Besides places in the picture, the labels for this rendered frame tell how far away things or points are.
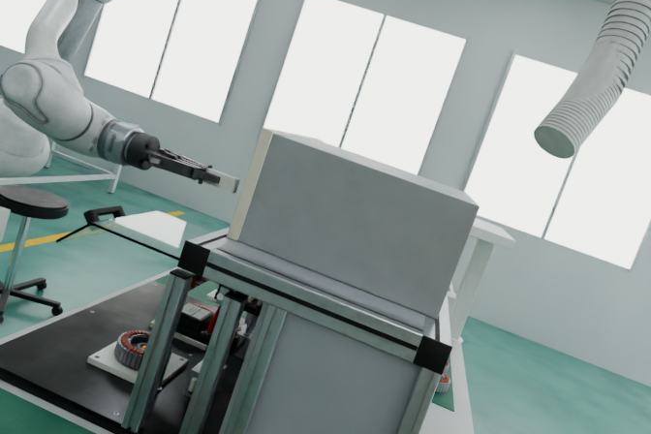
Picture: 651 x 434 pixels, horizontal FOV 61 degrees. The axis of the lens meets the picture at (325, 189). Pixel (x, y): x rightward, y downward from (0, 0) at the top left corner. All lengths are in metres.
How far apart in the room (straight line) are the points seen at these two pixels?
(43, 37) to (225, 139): 5.03
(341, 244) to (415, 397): 0.27
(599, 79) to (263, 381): 1.71
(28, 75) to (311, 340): 0.66
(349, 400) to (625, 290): 5.36
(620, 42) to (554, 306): 4.04
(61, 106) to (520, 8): 5.26
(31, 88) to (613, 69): 1.88
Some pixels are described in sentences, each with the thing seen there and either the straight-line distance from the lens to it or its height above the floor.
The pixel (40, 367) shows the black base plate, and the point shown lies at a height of 0.77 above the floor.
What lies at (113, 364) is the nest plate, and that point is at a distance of 1.22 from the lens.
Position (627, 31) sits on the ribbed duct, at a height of 2.03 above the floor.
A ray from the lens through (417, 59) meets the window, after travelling 5.85.
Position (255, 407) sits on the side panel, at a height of 0.90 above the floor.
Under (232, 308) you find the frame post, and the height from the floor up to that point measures 1.04.
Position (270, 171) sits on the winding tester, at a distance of 0.97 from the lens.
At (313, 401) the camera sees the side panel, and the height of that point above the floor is 0.95.
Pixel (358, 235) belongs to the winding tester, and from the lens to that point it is 0.95.
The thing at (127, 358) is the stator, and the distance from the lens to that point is 1.21.
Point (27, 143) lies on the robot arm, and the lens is 1.76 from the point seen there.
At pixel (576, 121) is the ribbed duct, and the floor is 1.65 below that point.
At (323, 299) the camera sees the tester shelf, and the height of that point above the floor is 1.11.
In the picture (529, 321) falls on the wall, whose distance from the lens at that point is 6.05.
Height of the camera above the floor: 1.36
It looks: 6 degrees down
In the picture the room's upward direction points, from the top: 19 degrees clockwise
